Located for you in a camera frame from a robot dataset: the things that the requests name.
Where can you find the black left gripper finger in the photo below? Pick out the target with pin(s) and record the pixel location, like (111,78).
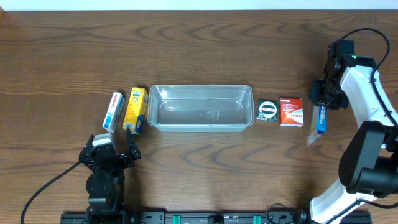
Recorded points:
(130,142)
(90,141)

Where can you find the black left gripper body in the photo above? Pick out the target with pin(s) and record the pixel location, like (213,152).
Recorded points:
(109,157)

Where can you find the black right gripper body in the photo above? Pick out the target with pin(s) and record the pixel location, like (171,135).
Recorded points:
(328,101)

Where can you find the blue Kool Fever box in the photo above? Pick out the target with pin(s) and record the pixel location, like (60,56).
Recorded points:
(318,124)

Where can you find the red white medicine box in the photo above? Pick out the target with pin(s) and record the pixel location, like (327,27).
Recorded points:
(291,112)

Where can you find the green round-logo small box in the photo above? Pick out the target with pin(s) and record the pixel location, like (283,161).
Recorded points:
(268,110)

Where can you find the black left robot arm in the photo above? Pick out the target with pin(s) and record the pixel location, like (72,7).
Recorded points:
(105,185)

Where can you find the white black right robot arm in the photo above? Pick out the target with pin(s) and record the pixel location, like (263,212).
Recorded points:
(368,167)

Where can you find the clear plastic container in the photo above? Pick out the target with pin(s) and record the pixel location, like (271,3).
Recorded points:
(201,108)

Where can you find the white blue toothpaste box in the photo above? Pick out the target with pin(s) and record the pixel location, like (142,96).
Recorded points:
(113,113)

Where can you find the yellow Woods box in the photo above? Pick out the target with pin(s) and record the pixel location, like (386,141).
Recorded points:
(136,109)

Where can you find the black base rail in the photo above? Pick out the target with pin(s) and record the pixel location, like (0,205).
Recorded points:
(186,217)

